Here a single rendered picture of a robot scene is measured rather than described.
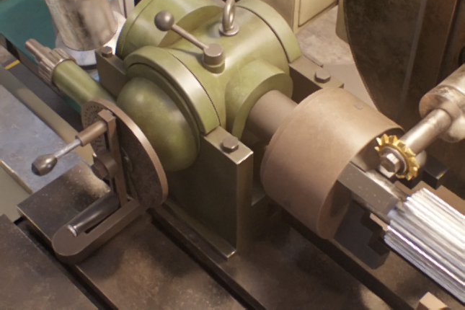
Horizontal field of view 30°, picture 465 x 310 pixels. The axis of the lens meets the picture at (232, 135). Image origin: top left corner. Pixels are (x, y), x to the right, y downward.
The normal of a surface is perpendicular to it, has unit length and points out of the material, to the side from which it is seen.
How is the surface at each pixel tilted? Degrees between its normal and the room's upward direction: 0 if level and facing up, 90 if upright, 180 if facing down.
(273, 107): 19
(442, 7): 90
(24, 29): 0
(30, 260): 0
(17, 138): 0
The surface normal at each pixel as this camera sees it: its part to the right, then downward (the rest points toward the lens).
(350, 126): -0.02, -0.64
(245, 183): 0.70, 0.55
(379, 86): -0.72, 0.53
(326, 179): -0.52, -0.07
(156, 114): -0.20, 0.05
